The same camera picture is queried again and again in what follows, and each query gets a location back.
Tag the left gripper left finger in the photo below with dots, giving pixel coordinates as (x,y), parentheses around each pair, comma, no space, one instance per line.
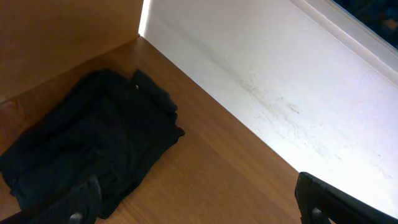
(77,205)

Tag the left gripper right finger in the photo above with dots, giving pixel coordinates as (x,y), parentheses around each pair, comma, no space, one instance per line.
(320,202)

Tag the black fabric storage container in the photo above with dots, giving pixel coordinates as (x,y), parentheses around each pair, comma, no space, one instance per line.
(108,126)

